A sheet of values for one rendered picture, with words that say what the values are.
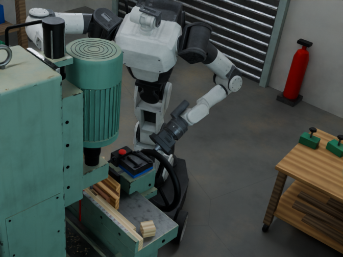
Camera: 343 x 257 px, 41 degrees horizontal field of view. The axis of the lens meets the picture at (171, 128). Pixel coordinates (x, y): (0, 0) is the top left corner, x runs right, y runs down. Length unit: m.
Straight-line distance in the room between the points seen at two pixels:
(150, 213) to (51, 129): 0.58
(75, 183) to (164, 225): 0.36
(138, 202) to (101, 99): 0.51
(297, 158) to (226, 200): 0.64
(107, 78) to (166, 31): 0.69
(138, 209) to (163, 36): 0.74
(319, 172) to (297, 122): 1.51
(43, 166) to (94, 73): 0.30
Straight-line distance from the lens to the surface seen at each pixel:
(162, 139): 2.04
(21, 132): 1.25
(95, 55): 1.38
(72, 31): 2.07
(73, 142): 1.44
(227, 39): 4.76
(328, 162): 2.88
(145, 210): 1.72
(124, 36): 2.01
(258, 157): 3.65
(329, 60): 4.37
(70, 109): 1.36
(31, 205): 1.42
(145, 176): 1.79
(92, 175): 1.63
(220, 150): 3.63
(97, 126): 1.46
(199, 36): 1.99
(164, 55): 1.98
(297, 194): 3.13
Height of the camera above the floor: 2.10
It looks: 34 degrees down
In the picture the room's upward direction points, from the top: 8 degrees clockwise
